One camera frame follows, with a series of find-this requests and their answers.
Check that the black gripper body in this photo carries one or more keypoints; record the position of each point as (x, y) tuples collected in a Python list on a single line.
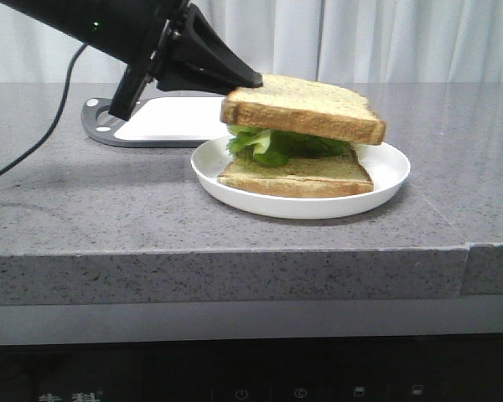
[(138, 32)]

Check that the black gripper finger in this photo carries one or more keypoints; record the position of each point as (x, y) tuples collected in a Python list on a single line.
[(172, 77), (195, 43)]

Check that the bread slice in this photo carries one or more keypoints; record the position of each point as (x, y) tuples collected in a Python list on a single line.
[(286, 103), (302, 177)]

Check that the green lettuce leaf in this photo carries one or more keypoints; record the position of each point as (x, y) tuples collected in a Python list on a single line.
[(274, 148)]

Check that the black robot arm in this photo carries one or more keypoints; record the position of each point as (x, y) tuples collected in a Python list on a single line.
[(85, 20)]

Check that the white grey cutting board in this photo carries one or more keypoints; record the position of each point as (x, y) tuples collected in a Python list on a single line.
[(156, 123)]

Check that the white curtain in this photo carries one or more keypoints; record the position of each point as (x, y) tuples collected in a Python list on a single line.
[(329, 41)]

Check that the white round plate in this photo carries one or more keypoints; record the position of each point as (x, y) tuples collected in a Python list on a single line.
[(387, 166)]

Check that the black appliance control panel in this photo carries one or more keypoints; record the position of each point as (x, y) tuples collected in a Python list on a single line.
[(413, 368)]

